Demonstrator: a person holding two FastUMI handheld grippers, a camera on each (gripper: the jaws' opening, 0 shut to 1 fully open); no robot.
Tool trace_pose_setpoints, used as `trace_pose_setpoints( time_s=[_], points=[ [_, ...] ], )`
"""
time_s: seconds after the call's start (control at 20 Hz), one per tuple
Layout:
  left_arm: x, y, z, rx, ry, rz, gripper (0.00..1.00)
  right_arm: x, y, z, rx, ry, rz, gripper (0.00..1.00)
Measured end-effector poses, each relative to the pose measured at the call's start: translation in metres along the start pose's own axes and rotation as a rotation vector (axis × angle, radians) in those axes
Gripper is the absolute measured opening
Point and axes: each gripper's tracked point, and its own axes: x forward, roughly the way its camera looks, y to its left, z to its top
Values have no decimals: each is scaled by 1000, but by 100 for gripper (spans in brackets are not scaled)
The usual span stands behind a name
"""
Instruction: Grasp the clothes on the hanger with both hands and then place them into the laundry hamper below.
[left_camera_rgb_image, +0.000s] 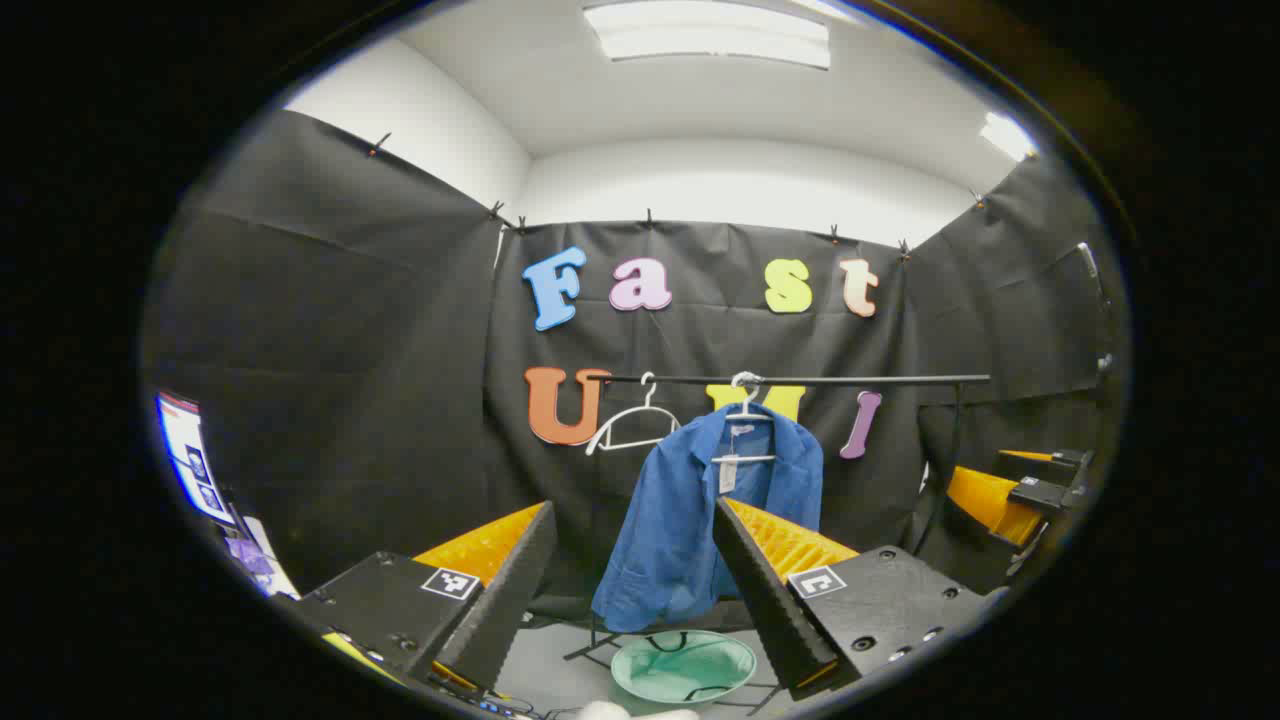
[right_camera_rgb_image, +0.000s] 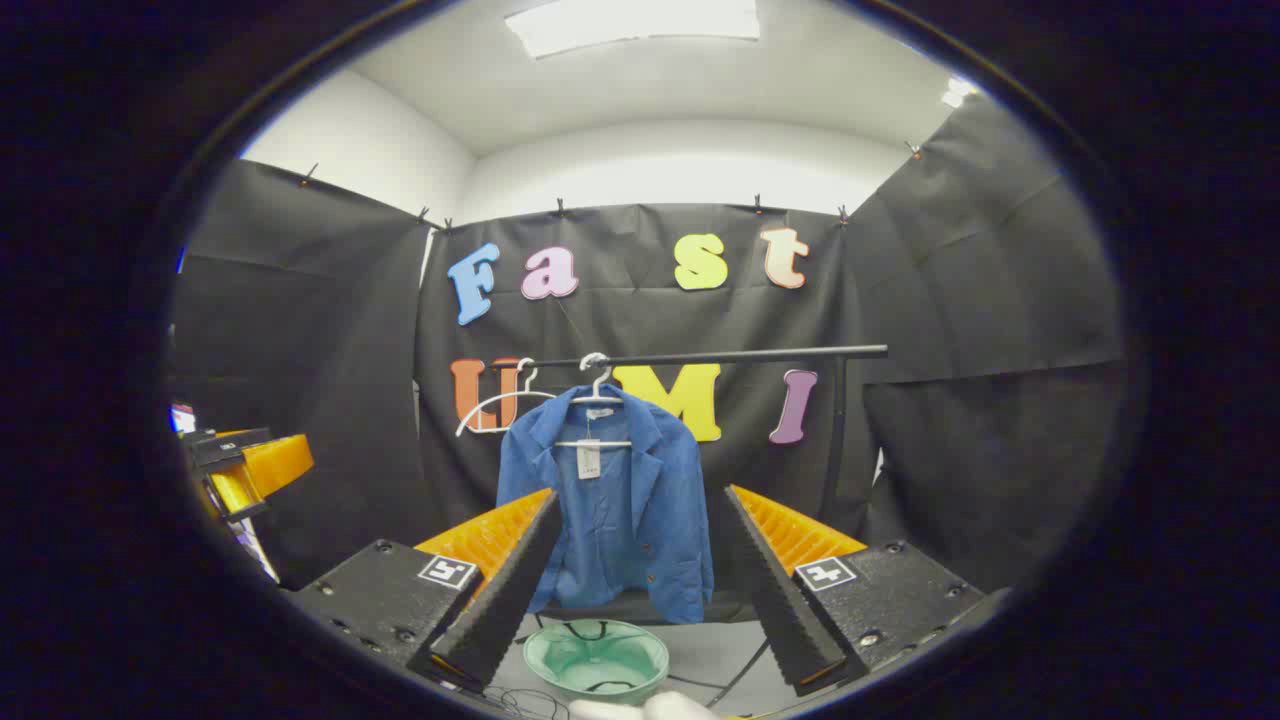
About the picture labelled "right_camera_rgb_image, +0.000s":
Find tangled floor cables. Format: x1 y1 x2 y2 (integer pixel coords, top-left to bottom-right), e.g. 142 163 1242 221
488 685 571 720

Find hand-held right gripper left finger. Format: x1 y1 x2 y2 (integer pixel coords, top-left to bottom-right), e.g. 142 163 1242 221
288 488 563 693

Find blue corduroy jacket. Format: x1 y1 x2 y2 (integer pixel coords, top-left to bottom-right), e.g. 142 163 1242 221
496 383 715 625

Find black clothes rack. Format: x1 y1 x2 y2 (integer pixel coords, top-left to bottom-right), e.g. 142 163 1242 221
488 345 891 706

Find white cloth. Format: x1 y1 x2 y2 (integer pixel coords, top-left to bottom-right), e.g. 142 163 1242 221
568 690 723 720

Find black backdrop cloth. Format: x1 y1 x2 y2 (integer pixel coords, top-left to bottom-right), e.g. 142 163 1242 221
170 95 1131 601

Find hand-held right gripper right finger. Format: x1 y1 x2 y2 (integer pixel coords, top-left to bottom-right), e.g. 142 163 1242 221
722 485 1011 698

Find white clothes hanger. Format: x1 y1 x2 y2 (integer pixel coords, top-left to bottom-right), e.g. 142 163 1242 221
456 358 557 438
555 352 633 449

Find green laundry hamper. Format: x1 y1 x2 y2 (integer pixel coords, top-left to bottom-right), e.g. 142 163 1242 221
523 618 671 706

